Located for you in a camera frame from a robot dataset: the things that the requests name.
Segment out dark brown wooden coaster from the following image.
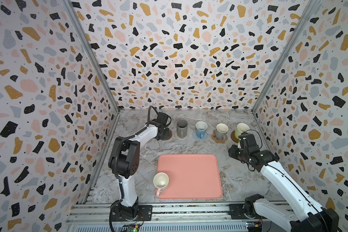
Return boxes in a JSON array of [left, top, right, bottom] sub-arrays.
[[162, 130, 173, 141]]

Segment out dark grey mug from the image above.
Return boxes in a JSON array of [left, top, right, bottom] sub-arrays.
[[177, 119, 188, 137]]

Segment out blue grey woven coaster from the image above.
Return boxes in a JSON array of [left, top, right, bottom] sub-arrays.
[[192, 131, 207, 141]]

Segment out light green mug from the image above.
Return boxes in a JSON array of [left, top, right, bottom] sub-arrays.
[[235, 123, 250, 139]]

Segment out grey mug blue handle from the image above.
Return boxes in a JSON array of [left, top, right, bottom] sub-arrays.
[[195, 121, 208, 137]]

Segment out brown paw shaped coaster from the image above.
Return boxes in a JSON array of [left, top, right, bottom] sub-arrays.
[[211, 131, 228, 144]]

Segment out cream mug grey handle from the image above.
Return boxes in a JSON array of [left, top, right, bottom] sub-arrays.
[[215, 123, 229, 140]]

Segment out cream mug pink handle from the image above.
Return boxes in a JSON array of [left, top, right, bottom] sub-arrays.
[[153, 173, 169, 197]]

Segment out beige braided round coaster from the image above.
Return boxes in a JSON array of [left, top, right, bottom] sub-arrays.
[[175, 134, 188, 140]]

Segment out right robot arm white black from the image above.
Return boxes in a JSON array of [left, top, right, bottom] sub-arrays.
[[228, 145, 339, 232]]

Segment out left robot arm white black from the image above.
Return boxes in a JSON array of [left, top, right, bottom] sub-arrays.
[[108, 119, 171, 219]]

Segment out pink rectangular tray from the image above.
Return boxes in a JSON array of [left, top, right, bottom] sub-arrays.
[[154, 154, 222, 199]]

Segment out right circuit board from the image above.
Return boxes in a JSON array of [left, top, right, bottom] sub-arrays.
[[246, 221, 263, 232]]

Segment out circuit board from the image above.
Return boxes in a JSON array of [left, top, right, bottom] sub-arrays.
[[246, 221, 263, 232], [124, 224, 141, 232]]

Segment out left circuit board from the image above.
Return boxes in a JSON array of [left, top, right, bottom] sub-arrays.
[[124, 224, 141, 232]]

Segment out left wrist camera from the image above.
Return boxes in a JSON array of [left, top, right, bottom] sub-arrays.
[[156, 112, 172, 127]]

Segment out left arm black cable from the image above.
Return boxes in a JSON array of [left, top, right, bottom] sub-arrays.
[[108, 105, 160, 232]]

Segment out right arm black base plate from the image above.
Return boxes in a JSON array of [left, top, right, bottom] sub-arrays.
[[228, 202, 264, 219]]

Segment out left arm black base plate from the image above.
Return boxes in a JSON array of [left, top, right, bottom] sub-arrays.
[[109, 204, 152, 222]]

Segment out aluminium mounting rail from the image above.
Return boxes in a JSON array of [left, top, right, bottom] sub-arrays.
[[65, 202, 283, 232]]

